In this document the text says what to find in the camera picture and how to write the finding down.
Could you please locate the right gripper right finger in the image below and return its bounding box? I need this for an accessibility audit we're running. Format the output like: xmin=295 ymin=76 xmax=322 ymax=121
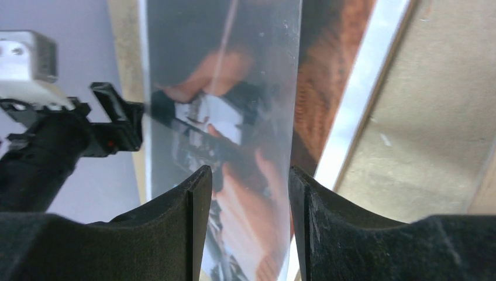
xmin=289 ymin=167 xmax=495 ymax=280

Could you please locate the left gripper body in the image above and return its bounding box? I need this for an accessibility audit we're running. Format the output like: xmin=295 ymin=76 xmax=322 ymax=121
xmin=1 ymin=98 xmax=91 ymax=212

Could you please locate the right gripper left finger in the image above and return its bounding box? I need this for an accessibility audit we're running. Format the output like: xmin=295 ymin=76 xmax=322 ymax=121
xmin=1 ymin=166 xmax=212 ymax=280

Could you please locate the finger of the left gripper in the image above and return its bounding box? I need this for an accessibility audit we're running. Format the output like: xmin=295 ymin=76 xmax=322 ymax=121
xmin=90 ymin=82 xmax=144 ymax=152

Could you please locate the clear acrylic sheet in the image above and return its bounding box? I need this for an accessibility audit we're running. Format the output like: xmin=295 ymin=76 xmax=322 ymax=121
xmin=140 ymin=1 xmax=301 ymax=280

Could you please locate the glossy photo print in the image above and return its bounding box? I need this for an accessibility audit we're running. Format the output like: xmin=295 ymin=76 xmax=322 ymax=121
xmin=145 ymin=0 xmax=412 ymax=281

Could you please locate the wooden picture frame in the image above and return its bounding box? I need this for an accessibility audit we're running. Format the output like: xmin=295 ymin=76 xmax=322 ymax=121
xmin=467 ymin=142 xmax=495 ymax=214

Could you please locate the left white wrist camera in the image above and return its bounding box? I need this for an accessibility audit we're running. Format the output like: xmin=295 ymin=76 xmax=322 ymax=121
xmin=1 ymin=30 xmax=74 ymax=110

